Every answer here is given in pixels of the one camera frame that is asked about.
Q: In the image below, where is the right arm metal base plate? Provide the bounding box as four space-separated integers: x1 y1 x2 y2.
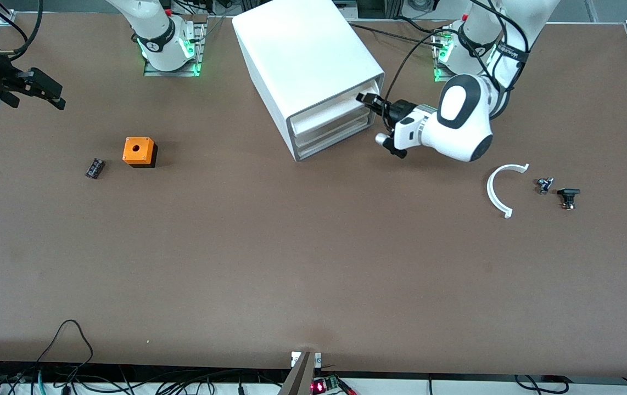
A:
143 22 207 77

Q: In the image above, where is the white lowest cabinet drawer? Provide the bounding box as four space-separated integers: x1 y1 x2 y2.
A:
296 125 376 161

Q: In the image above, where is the white beam mounting bracket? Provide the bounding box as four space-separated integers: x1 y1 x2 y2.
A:
290 351 322 368

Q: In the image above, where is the white highest cabinet drawer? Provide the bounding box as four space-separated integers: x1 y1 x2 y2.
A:
290 81 383 137

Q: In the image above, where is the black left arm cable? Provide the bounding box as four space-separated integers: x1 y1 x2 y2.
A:
382 0 531 119

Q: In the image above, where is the circuit board with red light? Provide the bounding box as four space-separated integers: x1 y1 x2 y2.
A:
311 376 355 395

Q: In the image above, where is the orange black button enclosure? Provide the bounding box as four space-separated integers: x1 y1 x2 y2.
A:
122 137 158 168

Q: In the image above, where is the white middle-level cabinet drawer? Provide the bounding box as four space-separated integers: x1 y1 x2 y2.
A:
294 112 378 149

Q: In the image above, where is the thin black looped cable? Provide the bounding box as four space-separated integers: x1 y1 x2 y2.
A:
36 319 94 379

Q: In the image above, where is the white drawer cabinet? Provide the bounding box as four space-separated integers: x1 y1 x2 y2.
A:
231 0 385 162

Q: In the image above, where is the black cable on table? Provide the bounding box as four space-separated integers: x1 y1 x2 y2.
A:
346 16 449 49

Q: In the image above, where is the black coiled cable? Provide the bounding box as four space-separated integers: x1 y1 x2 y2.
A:
514 375 569 394

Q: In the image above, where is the grey aluminium camera beam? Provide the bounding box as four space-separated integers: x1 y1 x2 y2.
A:
278 351 317 395

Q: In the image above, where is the white semicircular plastic bracket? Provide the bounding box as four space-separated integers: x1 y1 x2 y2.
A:
486 163 530 219

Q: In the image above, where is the black switch contact module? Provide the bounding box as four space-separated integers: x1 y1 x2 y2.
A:
557 188 581 211

